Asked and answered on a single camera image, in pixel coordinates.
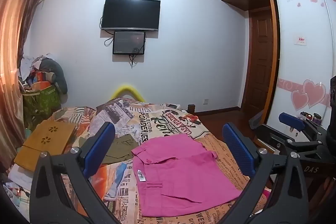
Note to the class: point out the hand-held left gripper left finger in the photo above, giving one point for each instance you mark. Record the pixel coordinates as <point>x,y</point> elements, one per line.
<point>101,145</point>

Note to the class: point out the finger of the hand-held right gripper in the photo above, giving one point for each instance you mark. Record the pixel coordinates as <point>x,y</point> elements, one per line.
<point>278,142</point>
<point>288,119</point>

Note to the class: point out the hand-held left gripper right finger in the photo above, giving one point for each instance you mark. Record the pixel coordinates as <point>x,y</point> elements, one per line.
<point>240,150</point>

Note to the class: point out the pink pants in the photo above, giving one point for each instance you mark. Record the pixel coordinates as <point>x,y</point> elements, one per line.
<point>181,174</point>

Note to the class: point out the olive green pants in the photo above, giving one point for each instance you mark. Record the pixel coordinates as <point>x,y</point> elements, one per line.
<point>120,150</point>

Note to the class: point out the dark jar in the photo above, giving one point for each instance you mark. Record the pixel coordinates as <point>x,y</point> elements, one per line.
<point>317,119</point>
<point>305,117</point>

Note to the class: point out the wooden folding table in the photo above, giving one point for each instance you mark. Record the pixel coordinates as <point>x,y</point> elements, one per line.
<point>47,145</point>

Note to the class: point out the newspaper print blanket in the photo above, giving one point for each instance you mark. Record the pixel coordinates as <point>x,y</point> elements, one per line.
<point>157,119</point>

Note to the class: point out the yellow foam tube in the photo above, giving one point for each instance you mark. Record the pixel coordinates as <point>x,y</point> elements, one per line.
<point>126,88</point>

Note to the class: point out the brown wooden door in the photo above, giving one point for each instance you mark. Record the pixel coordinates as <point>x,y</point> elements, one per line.
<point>261,61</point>

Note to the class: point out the green storage bag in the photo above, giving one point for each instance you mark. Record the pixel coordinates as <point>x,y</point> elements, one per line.
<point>42,103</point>

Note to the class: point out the white red label sticker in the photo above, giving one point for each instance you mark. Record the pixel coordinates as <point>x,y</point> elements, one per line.
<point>300,40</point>

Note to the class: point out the wooden wardrobe with heart stickers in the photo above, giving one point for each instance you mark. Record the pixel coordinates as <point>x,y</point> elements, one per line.
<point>296,16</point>

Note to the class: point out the small black monitor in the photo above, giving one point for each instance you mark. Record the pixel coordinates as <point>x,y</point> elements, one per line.
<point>128,43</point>

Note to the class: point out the white crumpled cloth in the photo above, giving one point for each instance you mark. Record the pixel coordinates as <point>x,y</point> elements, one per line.
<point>27,66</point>

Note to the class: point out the orange brown curtain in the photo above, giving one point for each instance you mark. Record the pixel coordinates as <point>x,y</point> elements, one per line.
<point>13,43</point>

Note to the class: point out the dark wooden bed post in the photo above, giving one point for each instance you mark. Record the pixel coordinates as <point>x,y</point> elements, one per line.
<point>192,109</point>

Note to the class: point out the black wall television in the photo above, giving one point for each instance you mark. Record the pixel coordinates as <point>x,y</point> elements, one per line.
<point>130,14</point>

